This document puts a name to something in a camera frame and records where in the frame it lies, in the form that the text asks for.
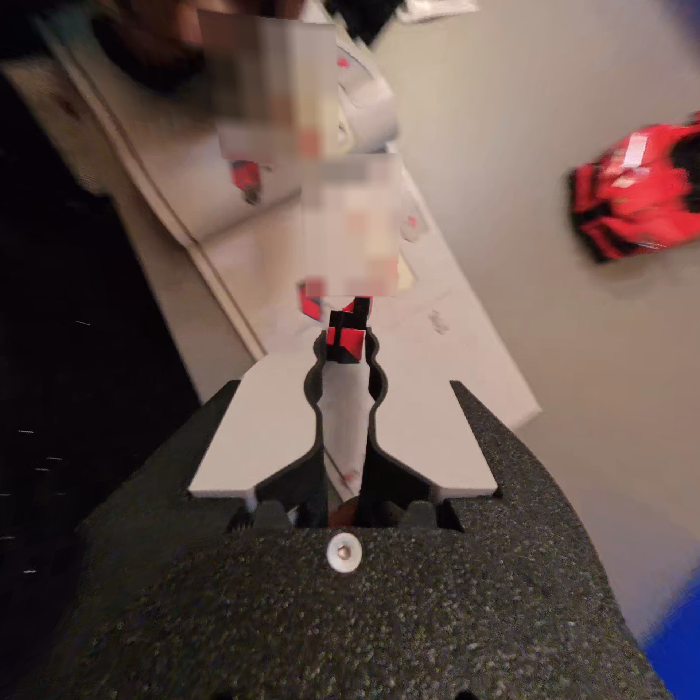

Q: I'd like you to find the lego instruction booklet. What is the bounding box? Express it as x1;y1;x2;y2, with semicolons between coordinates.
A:
33;22;543;438

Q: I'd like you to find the red lego car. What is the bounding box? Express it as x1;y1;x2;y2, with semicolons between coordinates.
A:
568;112;700;264

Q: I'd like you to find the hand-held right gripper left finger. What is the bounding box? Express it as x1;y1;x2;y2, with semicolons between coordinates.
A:
187;330;329;513

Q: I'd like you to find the red and black lego assembly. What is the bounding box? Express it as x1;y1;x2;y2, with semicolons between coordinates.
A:
324;295;375;365

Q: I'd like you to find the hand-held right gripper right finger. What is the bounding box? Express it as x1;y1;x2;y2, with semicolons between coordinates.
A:
361;327;499;499

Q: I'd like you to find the person's black glittery clothing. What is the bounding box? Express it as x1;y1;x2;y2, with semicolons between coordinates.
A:
0;71;230;700

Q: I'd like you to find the blue plastic storage bin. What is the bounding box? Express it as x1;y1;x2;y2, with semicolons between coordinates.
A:
637;593;700;700

